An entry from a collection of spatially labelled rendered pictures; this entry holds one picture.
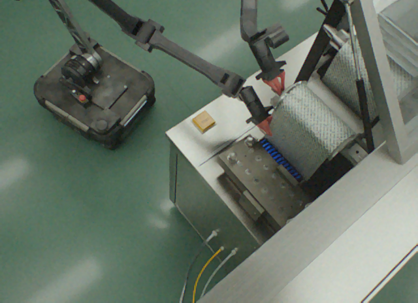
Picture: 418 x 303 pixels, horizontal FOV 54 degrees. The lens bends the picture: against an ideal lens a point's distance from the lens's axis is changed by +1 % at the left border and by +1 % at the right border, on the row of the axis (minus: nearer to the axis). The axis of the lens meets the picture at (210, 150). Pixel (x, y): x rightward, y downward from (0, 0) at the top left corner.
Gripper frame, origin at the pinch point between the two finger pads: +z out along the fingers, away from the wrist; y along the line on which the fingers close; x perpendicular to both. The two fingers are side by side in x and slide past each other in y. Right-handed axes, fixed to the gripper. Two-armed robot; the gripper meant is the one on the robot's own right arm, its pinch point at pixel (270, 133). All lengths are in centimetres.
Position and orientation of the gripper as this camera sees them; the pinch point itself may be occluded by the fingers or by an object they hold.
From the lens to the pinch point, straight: 156.4
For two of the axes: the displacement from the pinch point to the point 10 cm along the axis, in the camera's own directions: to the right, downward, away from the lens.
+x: 3.8, -0.1, -9.2
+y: -7.7, 5.5, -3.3
